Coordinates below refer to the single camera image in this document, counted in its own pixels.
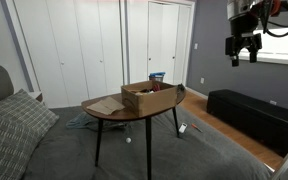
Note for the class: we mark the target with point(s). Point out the grey area rug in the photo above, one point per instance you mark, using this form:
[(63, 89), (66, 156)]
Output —
[(182, 148)]

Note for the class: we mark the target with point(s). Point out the teal crumpled cloth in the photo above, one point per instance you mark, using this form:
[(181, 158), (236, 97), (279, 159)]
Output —
[(83, 121)]

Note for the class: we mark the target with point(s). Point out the flat brown cardboard piece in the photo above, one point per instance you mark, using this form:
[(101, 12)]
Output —
[(106, 106)]

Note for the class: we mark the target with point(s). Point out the white remote control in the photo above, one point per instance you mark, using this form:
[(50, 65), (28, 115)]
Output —
[(182, 127)]

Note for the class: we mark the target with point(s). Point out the oval dark wood table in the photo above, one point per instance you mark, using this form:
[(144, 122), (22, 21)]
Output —
[(127, 115)]

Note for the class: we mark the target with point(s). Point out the black leather ottoman bench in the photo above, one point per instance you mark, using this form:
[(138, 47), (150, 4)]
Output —
[(261, 120)]

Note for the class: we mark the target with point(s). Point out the grey plaid pillow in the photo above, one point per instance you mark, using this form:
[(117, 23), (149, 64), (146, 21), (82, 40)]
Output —
[(21, 107)]

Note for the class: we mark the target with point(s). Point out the brown cardboard box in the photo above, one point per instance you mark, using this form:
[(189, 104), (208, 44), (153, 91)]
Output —
[(142, 100)]

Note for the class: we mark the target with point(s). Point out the small white ball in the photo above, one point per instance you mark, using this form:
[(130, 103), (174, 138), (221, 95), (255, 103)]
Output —
[(128, 140)]

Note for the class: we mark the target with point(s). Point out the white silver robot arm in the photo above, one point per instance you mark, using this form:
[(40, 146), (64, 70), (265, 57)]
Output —
[(244, 17)]

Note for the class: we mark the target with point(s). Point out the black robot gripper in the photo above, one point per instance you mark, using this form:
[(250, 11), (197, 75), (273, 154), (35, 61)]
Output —
[(235, 44)]

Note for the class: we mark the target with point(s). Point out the grey patterned pillow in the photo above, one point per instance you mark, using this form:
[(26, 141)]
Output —
[(17, 143)]

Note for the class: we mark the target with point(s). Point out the white framed window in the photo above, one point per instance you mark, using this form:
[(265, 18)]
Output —
[(274, 50)]

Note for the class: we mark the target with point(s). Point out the red item in box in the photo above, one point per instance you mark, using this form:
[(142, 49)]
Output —
[(156, 88)]

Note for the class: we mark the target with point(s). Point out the small dark object on table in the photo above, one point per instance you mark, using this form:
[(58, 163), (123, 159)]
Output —
[(180, 88)]

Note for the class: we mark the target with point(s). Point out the mesh container with blue rim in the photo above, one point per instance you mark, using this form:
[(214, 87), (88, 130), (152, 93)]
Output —
[(158, 76)]

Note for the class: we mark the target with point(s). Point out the white closet doors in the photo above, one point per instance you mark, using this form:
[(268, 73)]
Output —
[(76, 50)]

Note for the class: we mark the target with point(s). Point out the orange handled screwdriver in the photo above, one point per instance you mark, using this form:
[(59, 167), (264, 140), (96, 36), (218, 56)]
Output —
[(195, 127)]

